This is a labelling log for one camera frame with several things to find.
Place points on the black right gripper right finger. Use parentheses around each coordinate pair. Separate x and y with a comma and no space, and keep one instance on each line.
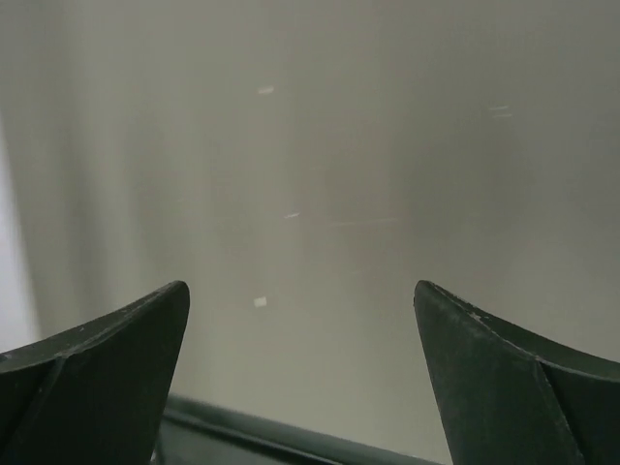
(507,395)

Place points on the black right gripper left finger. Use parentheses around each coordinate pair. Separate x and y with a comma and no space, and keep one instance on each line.
(94,393)

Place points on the black table edge rail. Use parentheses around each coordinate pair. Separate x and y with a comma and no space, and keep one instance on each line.
(192,432)

